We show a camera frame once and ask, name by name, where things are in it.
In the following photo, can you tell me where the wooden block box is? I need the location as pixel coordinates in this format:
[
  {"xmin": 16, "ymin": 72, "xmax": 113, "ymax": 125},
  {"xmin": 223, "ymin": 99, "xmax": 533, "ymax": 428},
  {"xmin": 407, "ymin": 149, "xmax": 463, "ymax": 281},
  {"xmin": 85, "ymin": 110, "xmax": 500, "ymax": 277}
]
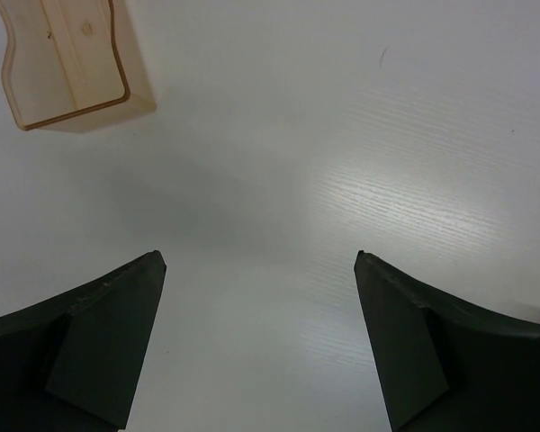
[{"xmin": 0, "ymin": 0, "xmax": 157, "ymax": 133}]

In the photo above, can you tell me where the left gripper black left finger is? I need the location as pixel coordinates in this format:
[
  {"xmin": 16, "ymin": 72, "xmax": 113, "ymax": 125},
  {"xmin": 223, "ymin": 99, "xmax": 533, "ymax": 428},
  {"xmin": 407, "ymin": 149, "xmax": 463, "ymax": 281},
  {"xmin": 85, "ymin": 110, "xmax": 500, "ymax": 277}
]
[{"xmin": 0, "ymin": 250, "xmax": 167, "ymax": 431}]

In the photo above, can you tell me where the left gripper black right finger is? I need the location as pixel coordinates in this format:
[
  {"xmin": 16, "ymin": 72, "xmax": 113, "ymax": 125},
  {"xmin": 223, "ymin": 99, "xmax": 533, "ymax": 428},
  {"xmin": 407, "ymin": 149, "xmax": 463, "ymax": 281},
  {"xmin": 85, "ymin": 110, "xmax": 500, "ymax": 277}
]
[{"xmin": 354, "ymin": 251, "xmax": 540, "ymax": 431}]

